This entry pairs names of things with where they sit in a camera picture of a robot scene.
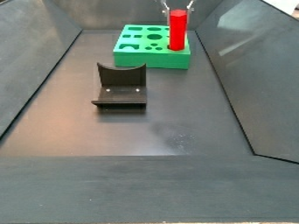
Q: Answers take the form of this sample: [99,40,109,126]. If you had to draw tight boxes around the red hexagonal prism peg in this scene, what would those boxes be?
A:
[170,10,187,51]

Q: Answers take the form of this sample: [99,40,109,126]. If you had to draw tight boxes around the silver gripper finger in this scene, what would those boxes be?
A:
[186,0,196,14]
[161,0,170,15]

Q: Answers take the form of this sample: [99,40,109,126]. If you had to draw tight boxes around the green foam shape board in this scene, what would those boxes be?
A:
[114,24,191,69]

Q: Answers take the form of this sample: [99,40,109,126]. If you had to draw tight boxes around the black curved holder bracket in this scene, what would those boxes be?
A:
[91,63,147,107]

